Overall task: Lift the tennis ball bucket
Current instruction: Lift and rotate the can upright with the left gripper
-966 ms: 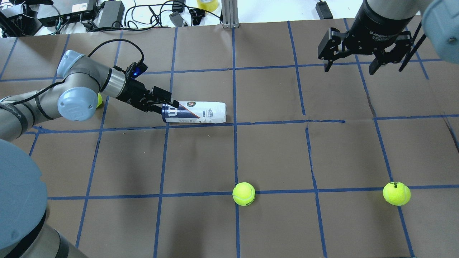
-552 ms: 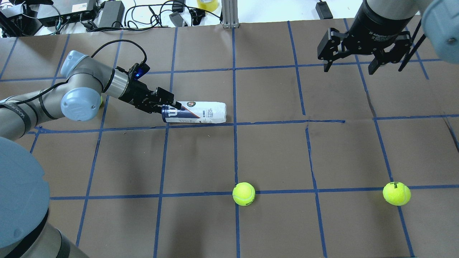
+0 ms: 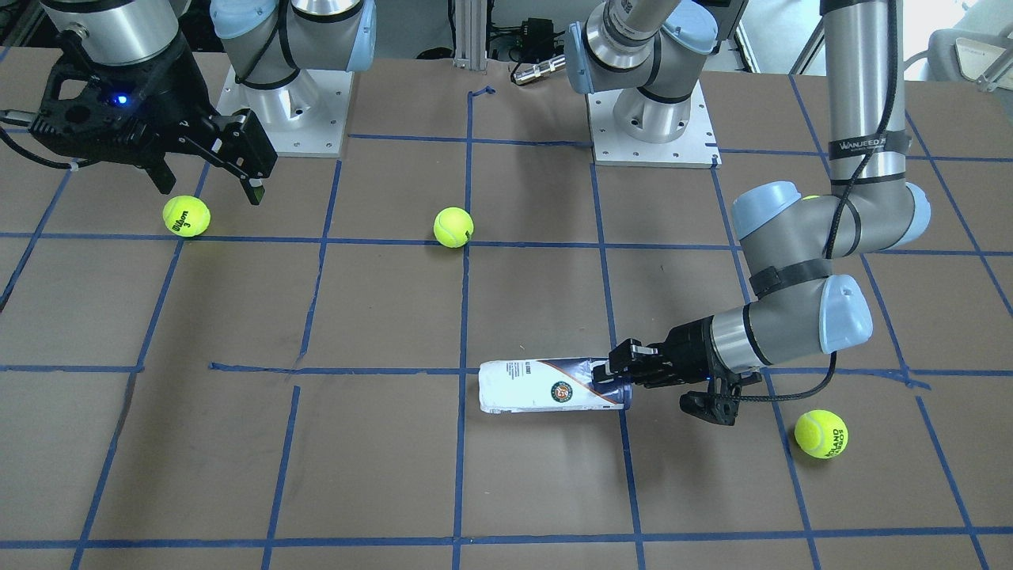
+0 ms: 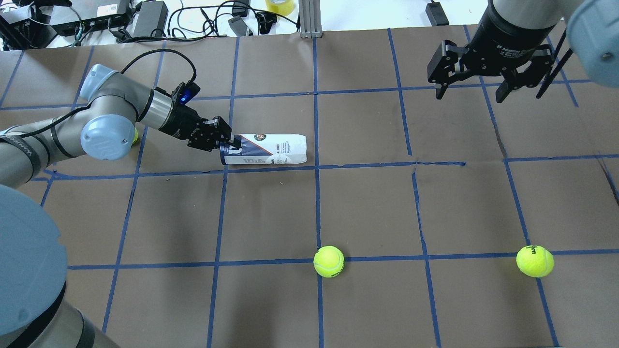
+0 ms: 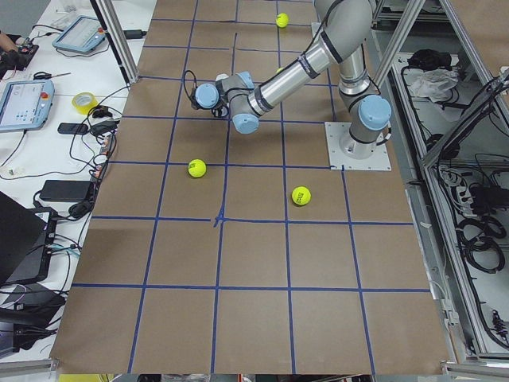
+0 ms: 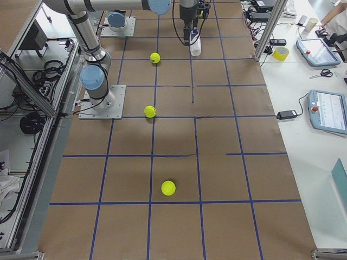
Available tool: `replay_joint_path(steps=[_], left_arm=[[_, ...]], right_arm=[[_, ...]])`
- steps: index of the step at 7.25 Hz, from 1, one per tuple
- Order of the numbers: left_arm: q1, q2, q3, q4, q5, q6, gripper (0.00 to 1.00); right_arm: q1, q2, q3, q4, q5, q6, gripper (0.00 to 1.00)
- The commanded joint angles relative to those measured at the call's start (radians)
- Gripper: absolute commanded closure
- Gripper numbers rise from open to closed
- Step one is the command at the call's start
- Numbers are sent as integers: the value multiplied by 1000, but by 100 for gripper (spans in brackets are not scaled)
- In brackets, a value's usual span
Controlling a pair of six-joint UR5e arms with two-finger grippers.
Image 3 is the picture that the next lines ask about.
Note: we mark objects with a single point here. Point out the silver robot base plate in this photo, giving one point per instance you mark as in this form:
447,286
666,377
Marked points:
628,129

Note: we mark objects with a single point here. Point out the aluminium frame post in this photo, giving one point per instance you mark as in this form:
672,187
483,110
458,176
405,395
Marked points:
470,32

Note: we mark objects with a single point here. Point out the white blue tennis ball can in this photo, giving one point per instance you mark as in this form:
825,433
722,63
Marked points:
543,385

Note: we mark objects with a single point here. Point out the silver cylindrical connector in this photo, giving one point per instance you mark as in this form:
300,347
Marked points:
538,71

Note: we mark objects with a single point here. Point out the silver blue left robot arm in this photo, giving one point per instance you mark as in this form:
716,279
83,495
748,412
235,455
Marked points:
802,307

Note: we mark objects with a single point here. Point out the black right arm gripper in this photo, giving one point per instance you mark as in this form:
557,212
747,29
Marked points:
176,108

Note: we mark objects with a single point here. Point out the yellow tennis ball by base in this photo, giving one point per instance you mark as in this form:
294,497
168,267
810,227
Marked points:
186,216

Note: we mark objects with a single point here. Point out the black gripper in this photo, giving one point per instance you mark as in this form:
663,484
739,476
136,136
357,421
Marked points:
690,345

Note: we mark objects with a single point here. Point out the yellow tennis ball middle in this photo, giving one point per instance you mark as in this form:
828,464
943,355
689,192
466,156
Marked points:
453,227

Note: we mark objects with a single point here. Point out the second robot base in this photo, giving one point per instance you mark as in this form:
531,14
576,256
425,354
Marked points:
304,119

